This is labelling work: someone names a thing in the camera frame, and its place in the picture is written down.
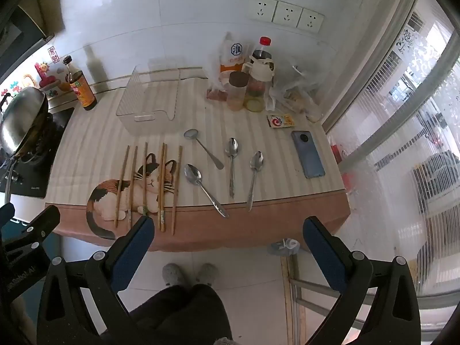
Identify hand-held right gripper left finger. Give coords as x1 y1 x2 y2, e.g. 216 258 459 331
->
36 216 156 345

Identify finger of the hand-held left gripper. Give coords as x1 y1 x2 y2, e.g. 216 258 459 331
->
9 205 61 249
0 202 17 231

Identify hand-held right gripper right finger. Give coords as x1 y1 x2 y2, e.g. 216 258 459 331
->
303 216 422 345

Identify bunch of wooden chopsticks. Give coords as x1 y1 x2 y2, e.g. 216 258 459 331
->
114 142 183 235

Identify round-bowl steel spoon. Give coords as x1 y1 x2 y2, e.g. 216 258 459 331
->
183 129 224 170

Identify clear plastic container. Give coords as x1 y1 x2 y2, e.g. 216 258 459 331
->
116 65 180 135

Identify grey fluffy slipper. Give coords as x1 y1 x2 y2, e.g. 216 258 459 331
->
195 262 219 288
162 262 186 288

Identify black gas stove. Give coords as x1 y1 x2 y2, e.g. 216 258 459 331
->
0 107 75 199

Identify person's dark trousers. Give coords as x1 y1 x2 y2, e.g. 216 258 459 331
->
104 283 235 345

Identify striped cat print tablecloth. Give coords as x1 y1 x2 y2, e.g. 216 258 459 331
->
45 68 351 253

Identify red plastic item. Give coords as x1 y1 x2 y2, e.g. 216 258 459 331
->
329 143 357 195

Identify steel wok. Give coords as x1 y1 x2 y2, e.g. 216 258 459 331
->
0 87 49 156

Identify blue smartphone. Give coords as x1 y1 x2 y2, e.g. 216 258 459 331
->
291 130 326 179

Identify dark sauce bottle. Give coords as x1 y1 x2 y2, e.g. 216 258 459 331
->
62 55 98 112

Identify small printed card box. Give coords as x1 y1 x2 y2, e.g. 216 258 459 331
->
267 114 295 129

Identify clear plastic bag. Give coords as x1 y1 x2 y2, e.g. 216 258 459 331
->
267 60 323 122

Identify clear oil jug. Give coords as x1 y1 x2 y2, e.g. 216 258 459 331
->
241 55 276 113

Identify black range hood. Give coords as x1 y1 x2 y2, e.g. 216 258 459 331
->
0 0 55 81

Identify brown lid clear jar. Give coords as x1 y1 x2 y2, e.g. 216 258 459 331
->
227 71 250 112

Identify red cap dark bottle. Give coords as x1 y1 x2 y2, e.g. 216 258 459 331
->
251 36 276 73

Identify white orange seasoning bag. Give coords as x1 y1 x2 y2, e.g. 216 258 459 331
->
219 34 251 76

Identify colourful wall stickers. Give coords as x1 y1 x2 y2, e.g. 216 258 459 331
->
0 46 73 102

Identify white wall socket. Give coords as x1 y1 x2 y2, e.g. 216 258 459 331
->
272 1 304 28
297 8 325 32
249 0 277 22

